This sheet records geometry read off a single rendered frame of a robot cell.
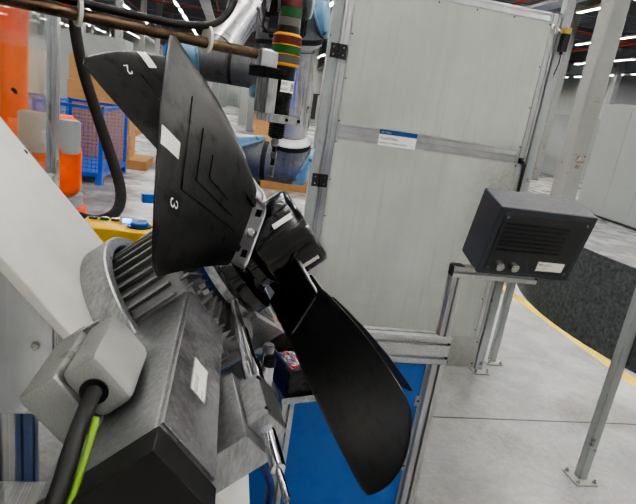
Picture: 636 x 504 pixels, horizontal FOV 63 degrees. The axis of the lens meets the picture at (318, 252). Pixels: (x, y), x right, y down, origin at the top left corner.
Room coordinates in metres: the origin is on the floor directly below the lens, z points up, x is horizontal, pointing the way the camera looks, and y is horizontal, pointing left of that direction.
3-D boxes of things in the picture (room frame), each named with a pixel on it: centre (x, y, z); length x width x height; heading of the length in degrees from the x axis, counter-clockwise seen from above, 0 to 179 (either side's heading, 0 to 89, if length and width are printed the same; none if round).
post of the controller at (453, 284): (1.28, -0.36, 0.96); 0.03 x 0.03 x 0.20; 11
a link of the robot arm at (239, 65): (1.09, 0.16, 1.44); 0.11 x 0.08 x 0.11; 88
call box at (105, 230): (1.12, 0.45, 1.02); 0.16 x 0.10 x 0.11; 101
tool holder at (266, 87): (0.82, 0.10, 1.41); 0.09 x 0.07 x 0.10; 136
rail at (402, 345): (1.20, 0.06, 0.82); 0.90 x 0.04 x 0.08; 101
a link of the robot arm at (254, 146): (1.57, 0.26, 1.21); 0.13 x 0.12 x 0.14; 88
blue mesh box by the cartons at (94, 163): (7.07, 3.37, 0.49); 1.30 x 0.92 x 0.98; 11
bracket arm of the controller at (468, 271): (1.30, -0.46, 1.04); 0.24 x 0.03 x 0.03; 101
